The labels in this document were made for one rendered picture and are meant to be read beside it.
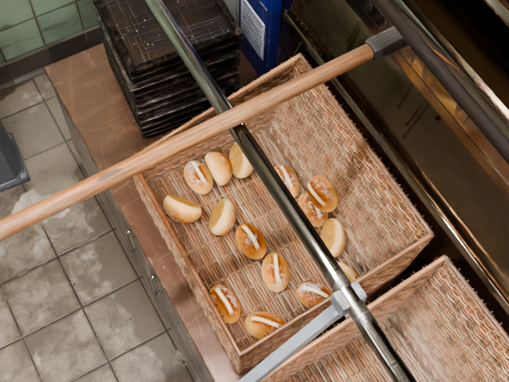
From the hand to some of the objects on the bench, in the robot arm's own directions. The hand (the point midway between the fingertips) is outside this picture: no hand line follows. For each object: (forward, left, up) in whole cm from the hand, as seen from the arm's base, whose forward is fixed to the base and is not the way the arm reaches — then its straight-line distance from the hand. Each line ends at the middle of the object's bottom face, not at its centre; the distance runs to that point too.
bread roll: (-20, +57, -59) cm, 84 cm away
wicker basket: (-6, +73, -60) cm, 95 cm away
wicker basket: (+54, +77, -60) cm, 111 cm away
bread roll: (-15, +83, -58) cm, 103 cm away
